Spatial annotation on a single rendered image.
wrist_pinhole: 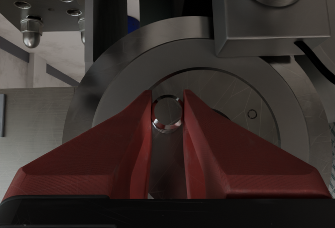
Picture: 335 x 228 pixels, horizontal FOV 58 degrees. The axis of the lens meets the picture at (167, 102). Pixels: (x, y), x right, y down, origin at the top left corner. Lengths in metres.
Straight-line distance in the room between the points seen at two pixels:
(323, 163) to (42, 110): 0.43
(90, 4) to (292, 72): 0.12
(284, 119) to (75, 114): 0.11
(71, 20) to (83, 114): 0.39
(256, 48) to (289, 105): 0.04
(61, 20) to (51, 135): 0.19
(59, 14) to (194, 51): 0.39
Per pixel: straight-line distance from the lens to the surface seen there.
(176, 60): 0.16
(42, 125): 0.53
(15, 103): 0.55
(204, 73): 0.15
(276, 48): 0.16
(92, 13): 0.19
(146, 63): 0.16
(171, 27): 0.18
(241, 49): 0.16
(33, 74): 3.96
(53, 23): 0.57
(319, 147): 0.19
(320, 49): 0.20
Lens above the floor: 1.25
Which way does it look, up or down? 10 degrees down
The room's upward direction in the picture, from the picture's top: 178 degrees clockwise
